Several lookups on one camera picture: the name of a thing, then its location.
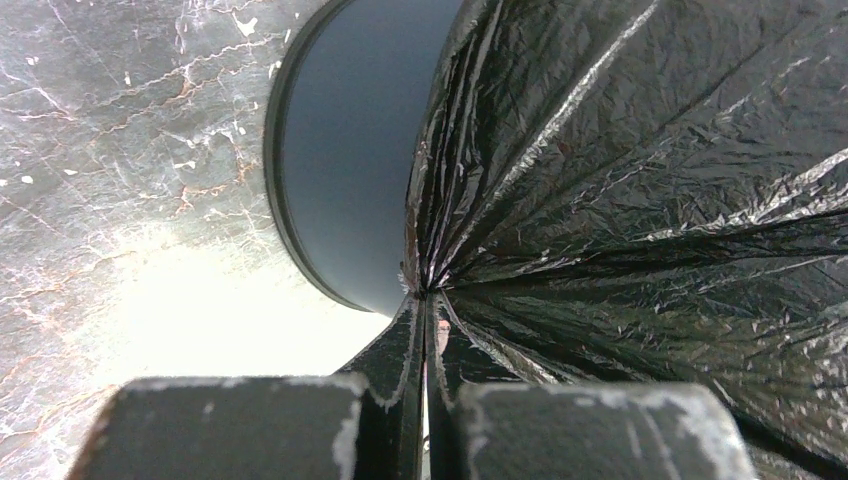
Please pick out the black trash bag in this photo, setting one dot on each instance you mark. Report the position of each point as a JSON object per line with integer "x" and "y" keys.
{"x": 650, "y": 191}

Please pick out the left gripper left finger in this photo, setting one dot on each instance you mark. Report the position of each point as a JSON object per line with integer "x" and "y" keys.
{"x": 389, "y": 443}

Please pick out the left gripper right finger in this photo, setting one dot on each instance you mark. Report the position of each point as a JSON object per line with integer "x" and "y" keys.
{"x": 452, "y": 361}

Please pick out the dark blue trash bin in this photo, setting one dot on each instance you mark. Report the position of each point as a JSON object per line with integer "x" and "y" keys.
{"x": 338, "y": 141}

